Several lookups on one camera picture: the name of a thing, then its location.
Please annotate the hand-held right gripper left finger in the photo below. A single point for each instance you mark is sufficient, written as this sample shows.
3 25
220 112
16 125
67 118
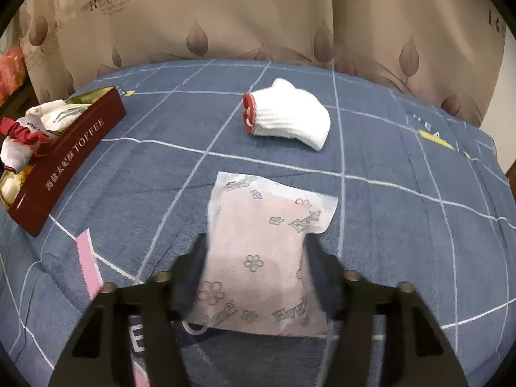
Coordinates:
189 274

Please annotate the white sock with red trim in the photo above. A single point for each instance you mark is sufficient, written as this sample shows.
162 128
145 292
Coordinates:
290 117

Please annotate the pink floral tissue packet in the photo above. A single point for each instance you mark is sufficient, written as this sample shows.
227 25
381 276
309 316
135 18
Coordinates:
254 250

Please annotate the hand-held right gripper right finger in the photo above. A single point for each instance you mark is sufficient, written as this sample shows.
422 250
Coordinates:
322 278

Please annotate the beige leaf print curtain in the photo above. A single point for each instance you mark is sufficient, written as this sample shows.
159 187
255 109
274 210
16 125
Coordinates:
242 12

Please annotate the red and white cloth pouch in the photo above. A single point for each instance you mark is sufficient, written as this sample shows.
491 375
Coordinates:
20 133

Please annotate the blue checked blanket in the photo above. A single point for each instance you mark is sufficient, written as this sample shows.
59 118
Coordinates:
383 217

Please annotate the dark red tin box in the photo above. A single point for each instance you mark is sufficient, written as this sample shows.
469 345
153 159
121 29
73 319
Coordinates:
68 157

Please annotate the green and white tissue packet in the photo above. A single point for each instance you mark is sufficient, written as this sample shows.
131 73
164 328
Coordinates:
64 115

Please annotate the red plastic bag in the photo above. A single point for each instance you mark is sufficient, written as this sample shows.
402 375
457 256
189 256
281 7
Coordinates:
10 70

